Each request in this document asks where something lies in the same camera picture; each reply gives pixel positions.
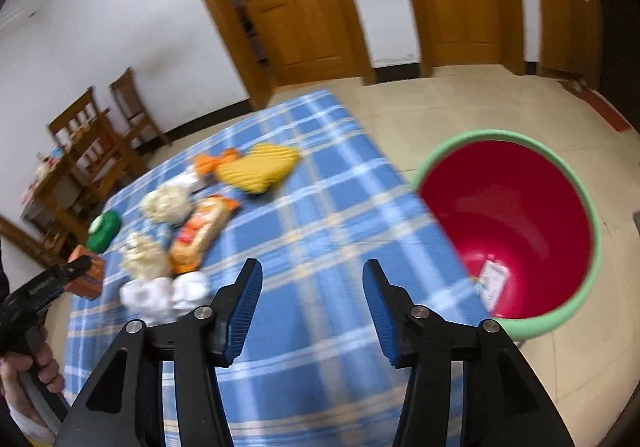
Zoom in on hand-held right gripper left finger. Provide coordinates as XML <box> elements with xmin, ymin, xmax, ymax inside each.
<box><xmin>52</xmin><ymin>258</ymin><xmax>264</xmax><ymax>447</ymax></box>

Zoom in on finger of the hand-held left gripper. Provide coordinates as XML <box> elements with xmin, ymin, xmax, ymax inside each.
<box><xmin>22</xmin><ymin>258</ymin><xmax>94</xmax><ymax>304</ymax></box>

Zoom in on small cream crumpled paper ball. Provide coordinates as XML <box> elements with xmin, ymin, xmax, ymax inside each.
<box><xmin>119</xmin><ymin>232</ymin><xmax>171</xmax><ymax>281</ymax></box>

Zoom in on orange snack packet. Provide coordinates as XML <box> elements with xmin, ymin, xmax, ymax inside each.
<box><xmin>170</xmin><ymin>195</ymin><xmax>241</xmax><ymax>276</ymax></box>

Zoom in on large cream paper ball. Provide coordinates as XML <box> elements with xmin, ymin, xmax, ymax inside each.
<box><xmin>141</xmin><ymin>182</ymin><xmax>194</xmax><ymax>224</ymax></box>

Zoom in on wooden dining chair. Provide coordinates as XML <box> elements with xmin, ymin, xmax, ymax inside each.
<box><xmin>47</xmin><ymin>86</ymin><xmax>147</xmax><ymax>209</ymax></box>
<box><xmin>0</xmin><ymin>214</ymin><xmax>68</xmax><ymax>269</ymax></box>
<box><xmin>109</xmin><ymin>68</ymin><xmax>172</xmax><ymax>154</ymax></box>

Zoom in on red bucket with green rim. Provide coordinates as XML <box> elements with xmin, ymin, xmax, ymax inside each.
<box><xmin>410</xmin><ymin>128</ymin><xmax>601</xmax><ymax>342</ymax></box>

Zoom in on clear plastic bag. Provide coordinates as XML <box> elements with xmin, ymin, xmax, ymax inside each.
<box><xmin>175</xmin><ymin>172</ymin><xmax>211</xmax><ymax>193</ymax></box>

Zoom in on wooden dining table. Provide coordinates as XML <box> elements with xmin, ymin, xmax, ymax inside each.
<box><xmin>20</xmin><ymin>147</ymin><xmax>92</xmax><ymax>248</ymax></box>

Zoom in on small cream figure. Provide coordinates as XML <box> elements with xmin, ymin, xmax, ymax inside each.
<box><xmin>34</xmin><ymin>154</ymin><xmax>57</xmax><ymax>189</ymax></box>

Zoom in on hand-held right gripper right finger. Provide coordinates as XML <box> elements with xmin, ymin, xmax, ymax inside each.
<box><xmin>362</xmin><ymin>258</ymin><xmax>576</xmax><ymax>447</ymax></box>

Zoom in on orange crumpled paper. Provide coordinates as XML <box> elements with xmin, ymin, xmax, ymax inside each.
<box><xmin>194</xmin><ymin>148</ymin><xmax>241</xmax><ymax>178</ymax></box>

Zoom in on small white printed card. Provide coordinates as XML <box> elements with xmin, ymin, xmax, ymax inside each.
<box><xmin>472</xmin><ymin>256</ymin><xmax>509</xmax><ymax>314</ymax></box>

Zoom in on small wooden cabinet door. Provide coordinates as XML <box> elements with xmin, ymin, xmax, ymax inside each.
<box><xmin>538</xmin><ymin>0</ymin><xmax>602</xmax><ymax>89</ymax></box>

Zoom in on small orange box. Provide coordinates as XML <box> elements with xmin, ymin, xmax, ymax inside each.
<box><xmin>67</xmin><ymin>247</ymin><xmax>107</xmax><ymax>301</ymax></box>

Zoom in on blue plaid tablecloth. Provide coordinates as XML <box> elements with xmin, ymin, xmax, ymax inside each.
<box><xmin>62</xmin><ymin>90</ymin><xmax>493</xmax><ymax>447</ymax></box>

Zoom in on person's left hand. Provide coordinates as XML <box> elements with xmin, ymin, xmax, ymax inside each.
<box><xmin>0</xmin><ymin>341</ymin><xmax>65</xmax><ymax>409</ymax></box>

